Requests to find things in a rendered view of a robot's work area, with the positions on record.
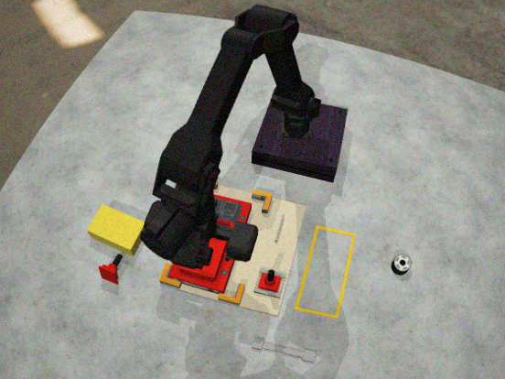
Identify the yellow rectangular block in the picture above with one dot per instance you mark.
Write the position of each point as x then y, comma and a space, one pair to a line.
117, 229

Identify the beige flat base plate with orange corner brackets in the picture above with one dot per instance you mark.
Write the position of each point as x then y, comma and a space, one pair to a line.
279, 223

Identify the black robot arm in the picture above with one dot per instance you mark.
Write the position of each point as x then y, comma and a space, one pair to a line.
193, 153

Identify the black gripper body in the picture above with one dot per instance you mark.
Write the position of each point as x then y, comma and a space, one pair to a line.
241, 238

